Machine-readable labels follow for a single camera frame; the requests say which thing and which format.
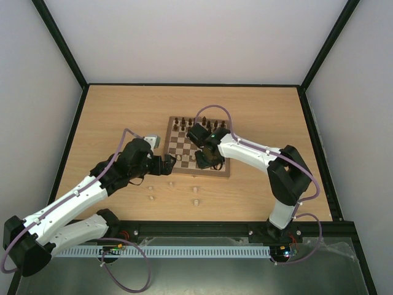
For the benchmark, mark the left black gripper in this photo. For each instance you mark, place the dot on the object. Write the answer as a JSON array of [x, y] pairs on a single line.
[[167, 168]]

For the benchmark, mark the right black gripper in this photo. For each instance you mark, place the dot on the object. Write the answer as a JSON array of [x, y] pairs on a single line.
[[207, 154]]

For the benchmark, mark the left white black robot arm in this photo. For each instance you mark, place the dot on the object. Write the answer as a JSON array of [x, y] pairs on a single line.
[[33, 241]]

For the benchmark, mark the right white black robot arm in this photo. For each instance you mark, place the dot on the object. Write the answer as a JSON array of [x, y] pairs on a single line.
[[288, 175]]

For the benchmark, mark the dark chess pieces row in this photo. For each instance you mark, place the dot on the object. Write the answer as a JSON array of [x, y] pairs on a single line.
[[181, 124]]

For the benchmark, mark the wooden folding chessboard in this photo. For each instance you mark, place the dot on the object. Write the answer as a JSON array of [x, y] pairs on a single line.
[[176, 143]]

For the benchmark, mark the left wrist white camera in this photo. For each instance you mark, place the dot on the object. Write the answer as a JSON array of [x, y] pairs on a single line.
[[153, 140]]

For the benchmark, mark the light blue slotted cable duct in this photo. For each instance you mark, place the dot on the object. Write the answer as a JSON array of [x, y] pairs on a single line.
[[96, 251]]

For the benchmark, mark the black aluminium front rail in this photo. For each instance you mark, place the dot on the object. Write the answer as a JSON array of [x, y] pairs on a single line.
[[256, 232]]

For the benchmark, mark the left black frame post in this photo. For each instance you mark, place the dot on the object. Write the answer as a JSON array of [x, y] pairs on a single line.
[[61, 43]]

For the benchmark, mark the black frame post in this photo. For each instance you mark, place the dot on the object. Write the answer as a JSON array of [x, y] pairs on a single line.
[[329, 42], [61, 43]]

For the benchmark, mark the right black frame post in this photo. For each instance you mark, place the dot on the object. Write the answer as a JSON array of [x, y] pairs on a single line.
[[329, 42]]

